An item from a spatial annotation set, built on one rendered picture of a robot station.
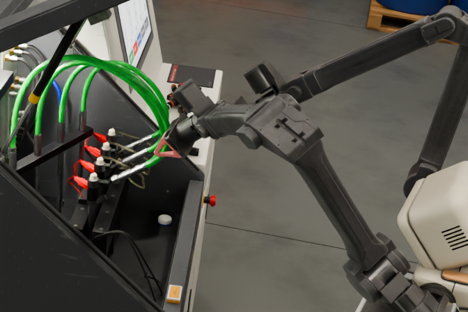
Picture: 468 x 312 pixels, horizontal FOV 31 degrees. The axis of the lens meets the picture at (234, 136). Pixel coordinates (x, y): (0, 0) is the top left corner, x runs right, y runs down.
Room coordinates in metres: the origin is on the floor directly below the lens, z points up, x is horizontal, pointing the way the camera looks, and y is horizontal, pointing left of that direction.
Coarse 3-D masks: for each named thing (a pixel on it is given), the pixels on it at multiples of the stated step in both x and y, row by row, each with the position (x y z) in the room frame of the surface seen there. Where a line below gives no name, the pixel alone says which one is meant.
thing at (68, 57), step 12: (48, 60) 1.78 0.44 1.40; (72, 60) 1.78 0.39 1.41; (84, 60) 1.78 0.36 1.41; (96, 60) 1.78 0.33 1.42; (36, 72) 1.78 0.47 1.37; (120, 72) 1.78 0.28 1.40; (24, 84) 1.78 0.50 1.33; (156, 108) 1.78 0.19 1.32; (12, 120) 1.78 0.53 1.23; (168, 120) 1.78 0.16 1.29; (12, 144) 1.78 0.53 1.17
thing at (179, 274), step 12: (192, 180) 2.09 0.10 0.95; (192, 192) 2.03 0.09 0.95; (192, 204) 1.97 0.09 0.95; (192, 216) 1.91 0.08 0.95; (180, 228) 1.84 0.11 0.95; (192, 228) 1.85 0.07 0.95; (180, 240) 1.79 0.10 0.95; (192, 240) 1.80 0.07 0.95; (180, 252) 1.74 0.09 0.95; (180, 264) 1.69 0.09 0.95; (168, 276) 1.64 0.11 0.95; (180, 276) 1.64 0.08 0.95; (168, 288) 1.59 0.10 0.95; (180, 300) 1.56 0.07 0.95
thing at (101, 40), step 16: (112, 16) 2.24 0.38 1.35; (80, 32) 2.14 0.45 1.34; (96, 32) 2.14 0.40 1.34; (112, 32) 2.21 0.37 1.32; (96, 48) 2.14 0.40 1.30; (112, 48) 2.17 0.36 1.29; (144, 64) 2.53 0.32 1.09; (160, 64) 2.79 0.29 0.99; (208, 160) 2.34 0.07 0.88; (208, 176) 2.55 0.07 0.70; (192, 288) 2.20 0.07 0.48; (192, 304) 2.45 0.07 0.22
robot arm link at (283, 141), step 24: (264, 120) 1.33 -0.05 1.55; (288, 120) 1.32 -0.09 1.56; (264, 144) 1.33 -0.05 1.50; (288, 144) 1.27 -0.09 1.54; (312, 144) 1.28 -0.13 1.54; (312, 168) 1.28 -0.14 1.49; (312, 192) 1.32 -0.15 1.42; (336, 192) 1.30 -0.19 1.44; (336, 216) 1.30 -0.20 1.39; (360, 216) 1.32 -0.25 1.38; (360, 240) 1.32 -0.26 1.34; (384, 240) 1.36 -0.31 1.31; (360, 264) 1.32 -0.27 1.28; (408, 264) 1.35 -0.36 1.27; (360, 288) 1.33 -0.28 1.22
